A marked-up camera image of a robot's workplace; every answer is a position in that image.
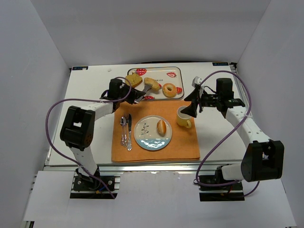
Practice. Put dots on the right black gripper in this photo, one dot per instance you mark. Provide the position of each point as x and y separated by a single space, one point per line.
198 102

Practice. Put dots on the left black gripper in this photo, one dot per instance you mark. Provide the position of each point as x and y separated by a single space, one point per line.
132 95

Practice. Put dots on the oblong bread roll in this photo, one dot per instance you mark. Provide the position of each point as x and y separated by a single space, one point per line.
152 83

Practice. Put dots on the small orange bun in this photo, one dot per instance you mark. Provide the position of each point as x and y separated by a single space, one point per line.
161 127

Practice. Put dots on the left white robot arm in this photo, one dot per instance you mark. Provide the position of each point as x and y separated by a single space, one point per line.
78 127

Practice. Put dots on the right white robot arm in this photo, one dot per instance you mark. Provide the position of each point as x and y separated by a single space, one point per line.
263 159

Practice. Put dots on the herb bread slice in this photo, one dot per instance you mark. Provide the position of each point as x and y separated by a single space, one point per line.
133 80

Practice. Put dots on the yellow mug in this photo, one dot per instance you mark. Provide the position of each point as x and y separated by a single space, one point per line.
183 120

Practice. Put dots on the bagel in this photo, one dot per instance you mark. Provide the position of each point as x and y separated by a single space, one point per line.
169 90

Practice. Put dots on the silver fork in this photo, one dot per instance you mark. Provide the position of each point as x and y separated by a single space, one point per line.
125 129

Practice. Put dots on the strawberry pattern tray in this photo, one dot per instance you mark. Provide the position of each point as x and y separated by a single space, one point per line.
163 75

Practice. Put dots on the silver spoon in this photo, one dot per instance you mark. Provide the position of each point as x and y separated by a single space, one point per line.
122 123

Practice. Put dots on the orange placemat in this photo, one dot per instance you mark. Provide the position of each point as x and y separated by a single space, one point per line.
183 145

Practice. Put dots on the ceramic plate with plant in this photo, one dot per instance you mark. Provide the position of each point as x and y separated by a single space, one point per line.
147 136

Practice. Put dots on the right blue table label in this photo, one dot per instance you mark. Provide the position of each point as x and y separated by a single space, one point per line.
220 63

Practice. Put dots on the blue table label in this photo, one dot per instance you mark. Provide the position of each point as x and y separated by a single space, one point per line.
75 68
220 63

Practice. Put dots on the silver knife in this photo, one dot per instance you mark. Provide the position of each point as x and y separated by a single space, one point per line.
129 146

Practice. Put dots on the left blue table label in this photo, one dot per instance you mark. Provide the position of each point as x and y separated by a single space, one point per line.
75 68

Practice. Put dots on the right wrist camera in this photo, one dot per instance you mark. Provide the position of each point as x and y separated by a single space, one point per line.
198 85

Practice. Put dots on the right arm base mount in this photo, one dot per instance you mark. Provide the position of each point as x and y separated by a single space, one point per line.
232 192

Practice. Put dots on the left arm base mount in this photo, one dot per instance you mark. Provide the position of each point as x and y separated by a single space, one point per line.
86 187

